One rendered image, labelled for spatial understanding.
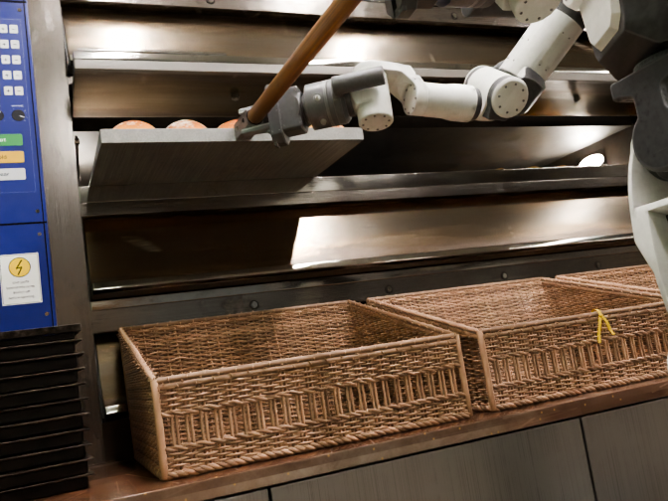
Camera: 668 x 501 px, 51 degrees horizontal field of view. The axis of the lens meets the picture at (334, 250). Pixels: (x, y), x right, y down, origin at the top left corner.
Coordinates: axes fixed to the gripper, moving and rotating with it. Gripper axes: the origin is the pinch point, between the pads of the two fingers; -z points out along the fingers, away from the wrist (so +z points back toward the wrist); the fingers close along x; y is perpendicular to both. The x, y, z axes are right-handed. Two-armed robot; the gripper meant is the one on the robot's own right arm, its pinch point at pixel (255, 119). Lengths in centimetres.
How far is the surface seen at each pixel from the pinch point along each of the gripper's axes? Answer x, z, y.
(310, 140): -1.8, 7.2, -14.3
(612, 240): -26, 77, -91
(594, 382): -60, 55, -21
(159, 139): -1.2, -18.4, 4.2
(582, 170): -4, 73, -94
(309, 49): -1.3, 17.6, 27.9
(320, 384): -51, 8, 12
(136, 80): 18.8, -28.5, -10.4
